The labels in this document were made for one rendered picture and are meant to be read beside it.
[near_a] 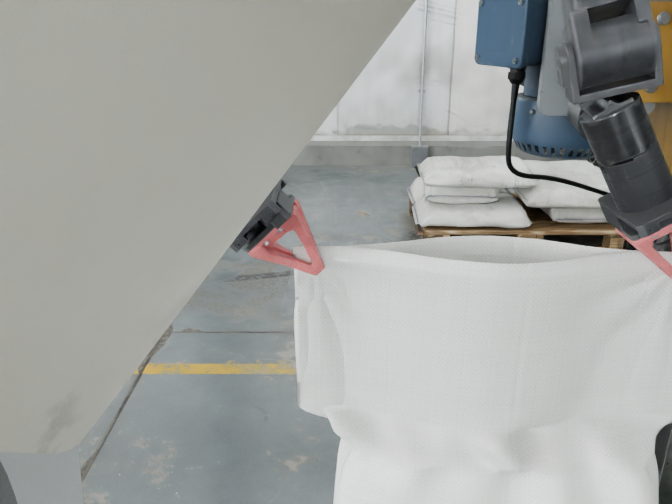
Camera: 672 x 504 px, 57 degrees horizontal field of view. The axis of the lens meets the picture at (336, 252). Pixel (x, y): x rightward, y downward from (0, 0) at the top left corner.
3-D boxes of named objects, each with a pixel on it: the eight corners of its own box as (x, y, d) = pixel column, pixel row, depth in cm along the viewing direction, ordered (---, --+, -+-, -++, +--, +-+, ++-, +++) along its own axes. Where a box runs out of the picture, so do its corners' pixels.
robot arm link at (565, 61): (559, 46, 56) (660, 22, 54) (539, 35, 67) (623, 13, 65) (574, 170, 61) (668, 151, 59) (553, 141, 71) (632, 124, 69)
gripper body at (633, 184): (658, 185, 67) (634, 125, 65) (710, 211, 58) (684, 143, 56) (602, 213, 69) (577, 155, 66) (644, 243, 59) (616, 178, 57)
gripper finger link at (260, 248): (342, 235, 71) (283, 178, 68) (343, 258, 64) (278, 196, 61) (300, 273, 72) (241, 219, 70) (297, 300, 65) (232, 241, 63)
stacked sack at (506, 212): (416, 234, 350) (417, 209, 345) (408, 211, 391) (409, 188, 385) (535, 234, 350) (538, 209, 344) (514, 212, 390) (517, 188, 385)
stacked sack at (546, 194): (525, 213, 347) (528, 188, 341) (508, 192, 387) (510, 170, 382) (645, 214, 344) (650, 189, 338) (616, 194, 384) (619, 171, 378)
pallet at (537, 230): (423, 254, 355) (425, 230, 350) (408, 212, 432) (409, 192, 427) (633, 254, 355) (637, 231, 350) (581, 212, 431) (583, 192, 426)
